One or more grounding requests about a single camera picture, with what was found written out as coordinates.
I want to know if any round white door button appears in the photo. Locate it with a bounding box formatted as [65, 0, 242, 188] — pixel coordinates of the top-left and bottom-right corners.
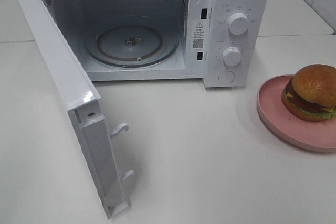
[218, 71, 235, 84]

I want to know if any white microwave knob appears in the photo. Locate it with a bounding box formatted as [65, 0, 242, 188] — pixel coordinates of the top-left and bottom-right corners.
[227, 12, 249, 35]
[222, 46, 242, 67]

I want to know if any white microwave door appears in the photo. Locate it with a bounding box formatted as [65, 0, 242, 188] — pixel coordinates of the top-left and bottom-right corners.
[18, 0, 135, 218]

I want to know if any burger with lettuce and cheese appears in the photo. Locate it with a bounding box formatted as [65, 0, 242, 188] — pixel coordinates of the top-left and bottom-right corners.
[281, 64, 335, 122]

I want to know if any pink speckled plate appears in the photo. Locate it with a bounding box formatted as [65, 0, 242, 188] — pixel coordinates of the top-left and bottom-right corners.
[257, 75, 335, 153]

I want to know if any glass microwave turntable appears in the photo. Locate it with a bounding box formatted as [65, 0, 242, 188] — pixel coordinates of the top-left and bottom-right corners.
[83, 16, 179, 68]

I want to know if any white microwave oven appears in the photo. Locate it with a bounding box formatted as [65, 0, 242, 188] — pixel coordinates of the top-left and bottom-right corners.
[46, 0, 266, 88]

